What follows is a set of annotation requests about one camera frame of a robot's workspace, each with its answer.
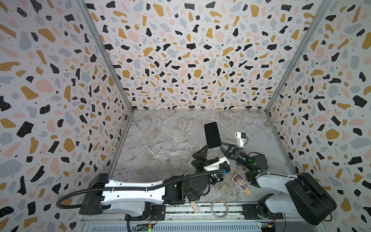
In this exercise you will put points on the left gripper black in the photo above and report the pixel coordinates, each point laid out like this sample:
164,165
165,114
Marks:
200,157

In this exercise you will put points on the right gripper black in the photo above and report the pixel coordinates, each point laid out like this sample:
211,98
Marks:
229,148

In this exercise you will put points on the phone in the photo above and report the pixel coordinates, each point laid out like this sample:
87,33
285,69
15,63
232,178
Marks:
212,135

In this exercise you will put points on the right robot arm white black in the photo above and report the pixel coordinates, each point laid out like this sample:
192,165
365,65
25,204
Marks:
301,195

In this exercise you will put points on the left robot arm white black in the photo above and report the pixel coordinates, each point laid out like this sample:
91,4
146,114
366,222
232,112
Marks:
137,199

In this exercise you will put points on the colourful card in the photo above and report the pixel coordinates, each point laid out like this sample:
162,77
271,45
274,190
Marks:
240,182

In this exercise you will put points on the small wooden block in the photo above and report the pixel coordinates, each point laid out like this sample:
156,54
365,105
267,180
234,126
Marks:
247,191

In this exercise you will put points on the pink eraser block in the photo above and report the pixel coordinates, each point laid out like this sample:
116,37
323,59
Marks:
195,208

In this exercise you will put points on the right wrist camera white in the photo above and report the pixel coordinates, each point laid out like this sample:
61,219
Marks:
241,139

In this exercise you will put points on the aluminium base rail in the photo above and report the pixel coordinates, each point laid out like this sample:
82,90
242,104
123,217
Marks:
235,217

